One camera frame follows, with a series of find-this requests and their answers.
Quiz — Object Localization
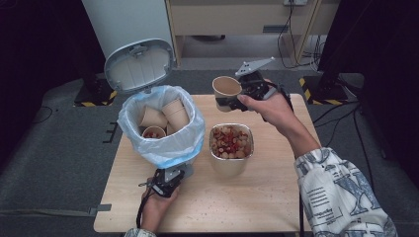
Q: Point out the black hanging cables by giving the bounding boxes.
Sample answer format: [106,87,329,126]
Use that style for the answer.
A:
[276,2,325,71]

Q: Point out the tall white appliance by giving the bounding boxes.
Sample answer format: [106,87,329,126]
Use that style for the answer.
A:
[81,0,176,61]

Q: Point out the brown paper cup with leftovers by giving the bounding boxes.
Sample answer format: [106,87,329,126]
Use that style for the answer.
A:
[141,125,168,140]

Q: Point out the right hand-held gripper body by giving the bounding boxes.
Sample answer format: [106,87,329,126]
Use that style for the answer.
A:
[230,56,294,113]

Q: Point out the person's left hand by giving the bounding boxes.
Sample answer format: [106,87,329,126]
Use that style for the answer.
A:
[140,187,181,233]

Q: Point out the red and beige snack mix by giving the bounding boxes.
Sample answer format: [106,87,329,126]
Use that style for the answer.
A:
[210,124,253,160]

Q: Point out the metal container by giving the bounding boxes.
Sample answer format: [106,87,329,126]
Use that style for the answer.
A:
[208,122,256,178]

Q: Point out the person's right hand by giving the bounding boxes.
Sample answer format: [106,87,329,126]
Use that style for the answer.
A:
[236,93,302,138]

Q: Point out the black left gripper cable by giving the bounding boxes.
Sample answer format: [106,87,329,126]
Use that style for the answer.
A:
[135,187,156,230]

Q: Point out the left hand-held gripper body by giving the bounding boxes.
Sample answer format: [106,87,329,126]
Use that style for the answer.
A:
[138,162,196,198]

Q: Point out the wooden cabinet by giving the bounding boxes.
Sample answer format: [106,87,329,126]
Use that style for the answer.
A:
[164,0,341,67]

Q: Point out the black stand base striped tape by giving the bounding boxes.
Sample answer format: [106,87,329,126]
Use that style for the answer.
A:
[73,73,119,109]
[298,74,351,107]

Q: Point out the black floor cables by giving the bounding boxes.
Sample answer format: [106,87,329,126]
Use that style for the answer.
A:
[311,98,388,194]

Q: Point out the grey bin lid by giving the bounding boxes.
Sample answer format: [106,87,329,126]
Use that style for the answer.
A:
[104,38,177,97]

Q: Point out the trash bin with blue bag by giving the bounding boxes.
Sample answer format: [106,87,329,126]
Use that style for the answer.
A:
[117,84,207,170]

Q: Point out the grey tape strip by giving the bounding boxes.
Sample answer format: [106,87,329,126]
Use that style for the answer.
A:
[87,203,113,217]

